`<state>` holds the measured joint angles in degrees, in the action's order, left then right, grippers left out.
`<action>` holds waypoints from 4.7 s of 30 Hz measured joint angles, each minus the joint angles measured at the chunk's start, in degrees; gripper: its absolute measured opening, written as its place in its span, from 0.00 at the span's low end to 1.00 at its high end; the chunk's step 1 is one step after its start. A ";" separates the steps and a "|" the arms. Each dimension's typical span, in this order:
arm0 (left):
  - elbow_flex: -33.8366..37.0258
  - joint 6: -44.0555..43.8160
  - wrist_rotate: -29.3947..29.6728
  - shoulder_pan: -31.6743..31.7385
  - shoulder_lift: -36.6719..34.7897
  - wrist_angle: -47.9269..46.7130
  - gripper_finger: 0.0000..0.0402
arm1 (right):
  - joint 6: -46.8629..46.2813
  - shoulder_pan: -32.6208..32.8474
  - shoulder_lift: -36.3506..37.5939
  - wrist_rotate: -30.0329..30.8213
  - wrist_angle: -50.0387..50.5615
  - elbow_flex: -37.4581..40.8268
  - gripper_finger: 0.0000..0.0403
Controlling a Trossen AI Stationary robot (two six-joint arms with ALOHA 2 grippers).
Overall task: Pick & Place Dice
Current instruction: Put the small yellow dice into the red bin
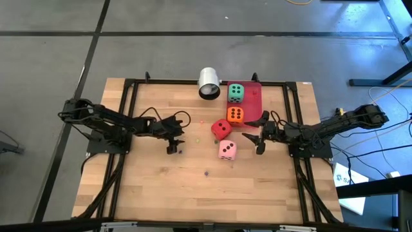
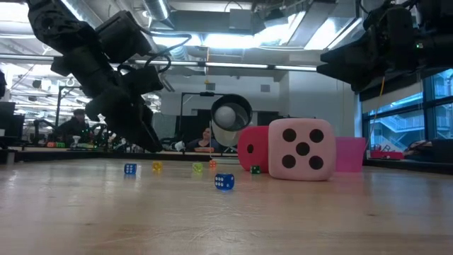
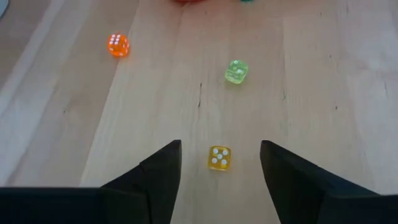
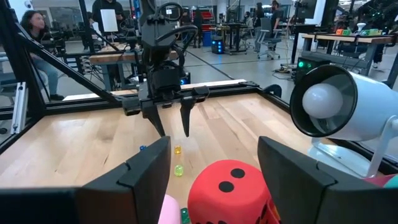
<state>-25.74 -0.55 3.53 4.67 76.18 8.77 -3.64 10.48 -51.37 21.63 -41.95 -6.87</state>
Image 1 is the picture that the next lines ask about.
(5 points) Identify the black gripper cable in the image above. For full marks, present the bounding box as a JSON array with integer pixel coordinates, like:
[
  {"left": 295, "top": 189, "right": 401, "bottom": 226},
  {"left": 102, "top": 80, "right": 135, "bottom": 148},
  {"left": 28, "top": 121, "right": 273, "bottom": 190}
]
[
  {"left": 269, "top": 110, "right": 290, "bottom": 130},
  {"left": 138, "top": 106, "right": 192, "bottom": 129}
]

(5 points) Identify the black desk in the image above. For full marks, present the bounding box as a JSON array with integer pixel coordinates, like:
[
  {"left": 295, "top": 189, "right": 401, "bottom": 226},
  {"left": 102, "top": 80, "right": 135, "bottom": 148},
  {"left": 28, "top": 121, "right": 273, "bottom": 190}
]
[{"left": 336, "top": 173, "right": 412, "bottom": 232}]

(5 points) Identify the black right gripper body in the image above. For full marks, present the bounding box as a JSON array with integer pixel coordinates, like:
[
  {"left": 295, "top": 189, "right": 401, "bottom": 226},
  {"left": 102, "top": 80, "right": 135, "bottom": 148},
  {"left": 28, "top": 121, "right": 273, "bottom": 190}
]
[{"left": 260, "top": 119, "right": 284, "bottom": 142}]

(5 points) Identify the white box with blue logo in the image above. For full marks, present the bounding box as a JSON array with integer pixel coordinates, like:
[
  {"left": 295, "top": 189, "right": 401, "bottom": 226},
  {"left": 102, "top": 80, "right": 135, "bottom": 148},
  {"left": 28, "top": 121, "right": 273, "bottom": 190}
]
[{"left": 333, "top": 162, "right": 370, "bottom": 216}]

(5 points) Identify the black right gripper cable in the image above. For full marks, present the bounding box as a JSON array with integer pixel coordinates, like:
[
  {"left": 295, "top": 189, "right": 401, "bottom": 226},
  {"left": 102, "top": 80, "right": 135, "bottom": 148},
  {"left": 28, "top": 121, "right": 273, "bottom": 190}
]
[{"left": 269, "top": 110, "right": 290, "bottom": 130}]

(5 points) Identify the yellow extension cord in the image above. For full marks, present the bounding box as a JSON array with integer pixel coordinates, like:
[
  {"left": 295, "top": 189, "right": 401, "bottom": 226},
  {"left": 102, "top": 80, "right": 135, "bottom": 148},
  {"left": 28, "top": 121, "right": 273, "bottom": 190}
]
[{"left": 346, "top": 77, "right": 412, "bottom": 117}]

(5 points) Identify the black aluminium table frame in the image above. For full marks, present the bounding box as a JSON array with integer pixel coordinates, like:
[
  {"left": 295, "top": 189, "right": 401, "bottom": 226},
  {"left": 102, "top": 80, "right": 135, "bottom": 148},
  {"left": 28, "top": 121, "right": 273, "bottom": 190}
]
[{"left": 72, "top": 71, "right": 344, "bottom": 226}]

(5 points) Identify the large pink foam die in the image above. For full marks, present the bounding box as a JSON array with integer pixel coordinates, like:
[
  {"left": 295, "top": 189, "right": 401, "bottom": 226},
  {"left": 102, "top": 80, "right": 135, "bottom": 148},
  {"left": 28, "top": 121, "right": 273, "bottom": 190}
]
[{"left": 218, "top": 139, "right": 238, "bottom": 161}]

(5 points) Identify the red translucent plastic bin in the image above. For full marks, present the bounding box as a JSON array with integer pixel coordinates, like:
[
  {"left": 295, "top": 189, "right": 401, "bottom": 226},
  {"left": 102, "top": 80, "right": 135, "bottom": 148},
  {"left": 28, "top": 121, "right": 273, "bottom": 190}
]
[{"left": 226, "top": 81, "right": 263, "bottom": 128}]

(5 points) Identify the large teal foam die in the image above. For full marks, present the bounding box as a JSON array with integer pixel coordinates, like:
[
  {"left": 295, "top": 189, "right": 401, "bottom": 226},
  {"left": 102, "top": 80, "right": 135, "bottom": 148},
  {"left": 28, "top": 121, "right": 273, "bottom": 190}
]
[{"left": 227, "top": 83, "right": 245, "bottom": 104}]

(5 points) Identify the large red foam die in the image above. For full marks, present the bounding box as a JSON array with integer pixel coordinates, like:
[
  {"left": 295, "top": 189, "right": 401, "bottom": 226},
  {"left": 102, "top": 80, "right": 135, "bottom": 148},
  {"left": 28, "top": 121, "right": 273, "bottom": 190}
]
[{"left": 211, "top": 119, "right": 233, "bottom": 141}]

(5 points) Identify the black camera mounting beam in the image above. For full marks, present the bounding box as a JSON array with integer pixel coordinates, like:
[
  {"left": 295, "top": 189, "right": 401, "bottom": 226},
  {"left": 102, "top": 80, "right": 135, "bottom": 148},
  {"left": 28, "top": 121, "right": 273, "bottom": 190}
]
[{"left": 0, "top": 217, "right": 412, "bottom": 232}]

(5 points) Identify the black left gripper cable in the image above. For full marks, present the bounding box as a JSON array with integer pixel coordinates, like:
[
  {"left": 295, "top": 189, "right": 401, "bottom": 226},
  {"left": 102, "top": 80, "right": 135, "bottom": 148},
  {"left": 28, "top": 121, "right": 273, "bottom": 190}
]
[{"left": 138, "top": 106, "right": 192, "bottom": 129}]

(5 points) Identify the black table leg stand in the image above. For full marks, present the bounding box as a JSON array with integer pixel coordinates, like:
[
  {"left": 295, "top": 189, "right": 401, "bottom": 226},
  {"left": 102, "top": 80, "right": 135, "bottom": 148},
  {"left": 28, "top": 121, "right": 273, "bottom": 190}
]
[{"left": 349, "top": 0, "right": 412, "bottom": 87}]

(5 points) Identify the large orange foam die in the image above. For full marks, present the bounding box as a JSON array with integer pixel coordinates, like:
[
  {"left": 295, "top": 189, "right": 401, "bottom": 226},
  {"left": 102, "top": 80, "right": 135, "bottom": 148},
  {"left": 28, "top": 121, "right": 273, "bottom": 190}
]
[{"left": 226, "top": 106, "right": 245, "bottom": 124}]

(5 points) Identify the white floor cable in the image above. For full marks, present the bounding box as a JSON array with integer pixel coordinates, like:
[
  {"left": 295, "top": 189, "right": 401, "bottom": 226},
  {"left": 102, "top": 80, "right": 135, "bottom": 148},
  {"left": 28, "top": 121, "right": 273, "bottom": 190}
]
[{"left": 368, "top": 86, "right": 412, "bottom": 136}]

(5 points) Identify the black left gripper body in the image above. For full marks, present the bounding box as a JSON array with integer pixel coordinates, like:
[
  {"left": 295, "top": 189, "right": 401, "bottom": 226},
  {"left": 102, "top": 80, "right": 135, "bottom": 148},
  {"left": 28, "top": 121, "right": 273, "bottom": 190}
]
[{"left": 149, "top": 115, "right": 185, "bottom": 141}]

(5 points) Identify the black floor cable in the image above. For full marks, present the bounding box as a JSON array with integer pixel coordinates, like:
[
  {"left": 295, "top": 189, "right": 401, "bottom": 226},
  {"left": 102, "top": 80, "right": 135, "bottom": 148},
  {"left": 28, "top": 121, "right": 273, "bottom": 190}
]
[
  {"left": 321, "top": 117, "right": 412, "bottom": 139},
  {"left": 331, "top": 143, "right": 412, "bottom": 180}
]

